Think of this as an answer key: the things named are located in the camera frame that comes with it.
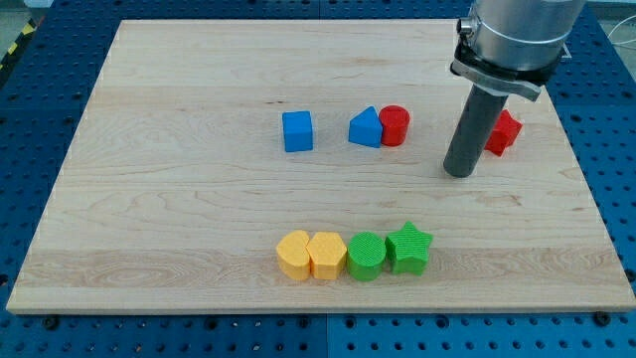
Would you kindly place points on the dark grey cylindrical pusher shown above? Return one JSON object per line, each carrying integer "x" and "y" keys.
{"x": 477, "y": 121}

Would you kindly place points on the red star block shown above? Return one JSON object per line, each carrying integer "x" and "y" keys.
{"x": 504, "y": 133}

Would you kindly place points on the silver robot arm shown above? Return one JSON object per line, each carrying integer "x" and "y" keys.
{"x": 505, "y": 47}

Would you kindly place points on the green star block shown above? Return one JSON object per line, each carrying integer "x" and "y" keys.
{"x": 408, "y": 249}

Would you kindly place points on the red cylinder block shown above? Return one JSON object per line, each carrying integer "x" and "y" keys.
{"x": 395, "y": 121}

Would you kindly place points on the blue triangle block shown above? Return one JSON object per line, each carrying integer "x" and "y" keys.
{"x": 365, "y": 128}

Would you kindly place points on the green cylinder block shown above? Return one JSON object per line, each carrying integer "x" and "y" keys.
{"x": 366, "y": 256}

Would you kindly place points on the blue cube block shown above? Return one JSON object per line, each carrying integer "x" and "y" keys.
{"x": 297, "y": 131}

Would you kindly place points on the yellow hexagon block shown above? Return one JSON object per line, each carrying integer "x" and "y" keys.
{"x": 328, "y": 254}

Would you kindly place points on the yellow half-round block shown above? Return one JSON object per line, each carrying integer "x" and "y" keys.
{"x": 292, "y": 256}

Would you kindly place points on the wooden board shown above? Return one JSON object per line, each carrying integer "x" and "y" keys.
{"x": 177, "y": 188}

